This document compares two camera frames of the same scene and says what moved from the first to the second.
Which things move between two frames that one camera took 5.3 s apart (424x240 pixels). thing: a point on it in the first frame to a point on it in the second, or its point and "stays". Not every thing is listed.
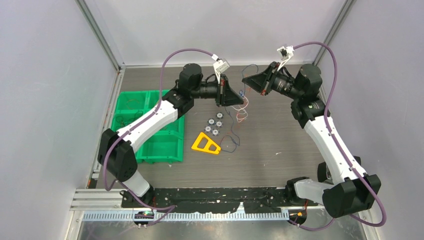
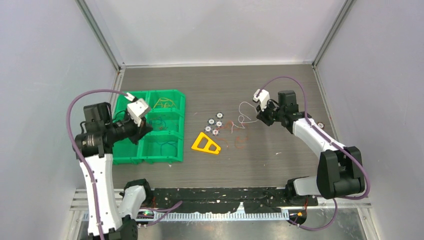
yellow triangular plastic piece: x=206 y=148 stays
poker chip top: x=219 y=115 stays
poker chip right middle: x=219 y=123 stays
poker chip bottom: x=215 y=132 stays
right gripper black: x=263 y=82 to x=262 y=115
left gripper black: x=225 y=95 to x=140 y=131
